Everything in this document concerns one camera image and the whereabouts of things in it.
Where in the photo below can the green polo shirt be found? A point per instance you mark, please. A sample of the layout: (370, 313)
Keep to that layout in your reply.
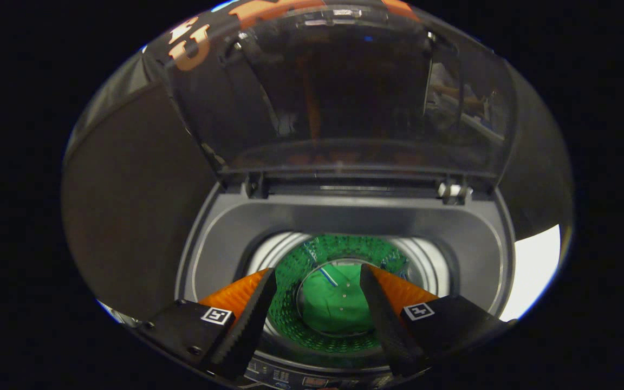
(333, 303)

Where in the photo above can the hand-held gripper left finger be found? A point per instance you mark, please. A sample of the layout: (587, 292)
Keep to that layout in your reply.
(247, 325)

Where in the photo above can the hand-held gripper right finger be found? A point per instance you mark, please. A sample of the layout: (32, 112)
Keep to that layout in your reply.
(388, 325)

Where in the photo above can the dark washing machine lid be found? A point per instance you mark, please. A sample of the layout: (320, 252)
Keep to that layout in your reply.
(344, 97)

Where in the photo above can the white side table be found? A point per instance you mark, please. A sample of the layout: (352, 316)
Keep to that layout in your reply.
(534, 265)

